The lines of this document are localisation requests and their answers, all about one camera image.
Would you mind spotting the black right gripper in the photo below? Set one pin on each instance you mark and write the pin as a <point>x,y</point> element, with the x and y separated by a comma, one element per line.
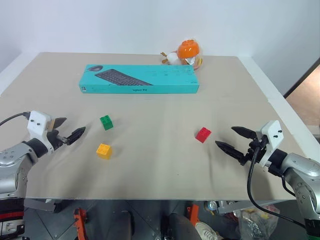
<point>256,150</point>

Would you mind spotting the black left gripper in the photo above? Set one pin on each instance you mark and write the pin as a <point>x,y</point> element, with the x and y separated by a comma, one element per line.
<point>57,141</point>

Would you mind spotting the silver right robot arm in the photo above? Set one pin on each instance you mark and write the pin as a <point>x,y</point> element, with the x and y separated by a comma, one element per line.
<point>302,170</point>

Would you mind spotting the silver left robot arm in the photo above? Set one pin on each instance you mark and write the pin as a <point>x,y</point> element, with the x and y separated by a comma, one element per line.
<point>15,160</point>

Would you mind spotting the red toy block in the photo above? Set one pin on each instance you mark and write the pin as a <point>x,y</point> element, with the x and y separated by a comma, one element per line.
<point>203,135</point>

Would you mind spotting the green toy block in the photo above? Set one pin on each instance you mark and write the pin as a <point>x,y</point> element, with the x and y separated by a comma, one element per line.
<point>107,123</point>

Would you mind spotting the yellow toy block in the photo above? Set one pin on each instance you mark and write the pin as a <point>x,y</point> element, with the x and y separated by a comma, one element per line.
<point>104,151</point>

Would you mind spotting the clear plastic bag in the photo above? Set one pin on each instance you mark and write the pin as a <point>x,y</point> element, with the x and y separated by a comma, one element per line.
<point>255,221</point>

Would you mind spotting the orange clamp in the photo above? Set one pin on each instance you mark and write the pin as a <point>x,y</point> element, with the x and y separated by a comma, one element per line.
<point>193,213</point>
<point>80,222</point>

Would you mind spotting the white sneaker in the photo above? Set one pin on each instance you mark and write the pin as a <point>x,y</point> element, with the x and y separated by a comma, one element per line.
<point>206,231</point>

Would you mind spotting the teal keyboard box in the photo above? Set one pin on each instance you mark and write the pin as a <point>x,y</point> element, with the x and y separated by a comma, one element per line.
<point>160,83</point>

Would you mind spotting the orange bowl in plastic wrap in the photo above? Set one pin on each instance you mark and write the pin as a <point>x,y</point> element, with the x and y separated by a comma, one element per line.
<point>188,50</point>

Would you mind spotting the black red robot body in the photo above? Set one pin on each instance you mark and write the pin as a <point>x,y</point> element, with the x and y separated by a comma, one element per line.
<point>11,217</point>

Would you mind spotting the white plush toy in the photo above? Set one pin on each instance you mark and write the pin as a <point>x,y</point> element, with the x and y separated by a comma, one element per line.
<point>172,58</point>

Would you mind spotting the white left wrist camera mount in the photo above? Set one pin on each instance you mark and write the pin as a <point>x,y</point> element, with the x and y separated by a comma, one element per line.
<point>37,122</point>

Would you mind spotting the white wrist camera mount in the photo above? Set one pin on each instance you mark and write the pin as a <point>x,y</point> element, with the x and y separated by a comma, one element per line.
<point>272,135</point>
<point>37,122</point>

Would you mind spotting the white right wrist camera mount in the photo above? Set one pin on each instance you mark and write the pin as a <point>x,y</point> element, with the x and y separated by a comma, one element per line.
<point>272,135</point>

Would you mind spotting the grey metal table bracket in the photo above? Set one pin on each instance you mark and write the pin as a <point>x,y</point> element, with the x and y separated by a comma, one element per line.
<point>41,205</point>

